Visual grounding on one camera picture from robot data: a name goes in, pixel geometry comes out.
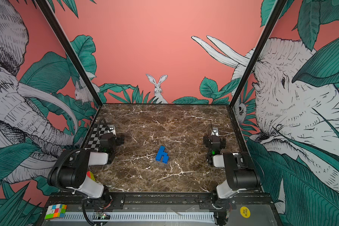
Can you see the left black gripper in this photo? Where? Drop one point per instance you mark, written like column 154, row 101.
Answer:
column 120, row 140

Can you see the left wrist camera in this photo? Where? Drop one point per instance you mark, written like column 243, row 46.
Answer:
column 112, row 129

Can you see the small green circuit board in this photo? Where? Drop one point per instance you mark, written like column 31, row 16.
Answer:
column 103, row 216

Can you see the black front frame rail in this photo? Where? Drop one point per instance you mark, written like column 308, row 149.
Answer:
column 204, row 200

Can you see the checkerboard calibration board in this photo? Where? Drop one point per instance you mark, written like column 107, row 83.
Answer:
column 93, row 140

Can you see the long blue lego brick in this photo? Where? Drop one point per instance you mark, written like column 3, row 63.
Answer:
column 162, row 155

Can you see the yellow round sticker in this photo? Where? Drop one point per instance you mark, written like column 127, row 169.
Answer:
column 245, row 212

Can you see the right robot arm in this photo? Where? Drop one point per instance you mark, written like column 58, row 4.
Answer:
column 239, row 168

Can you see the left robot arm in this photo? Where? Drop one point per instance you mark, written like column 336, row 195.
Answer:
column 69, row 173

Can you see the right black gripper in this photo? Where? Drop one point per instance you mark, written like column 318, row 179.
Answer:
column 208, row 140

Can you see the white slotted cable duct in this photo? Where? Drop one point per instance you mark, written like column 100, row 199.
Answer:
column 205, row 217

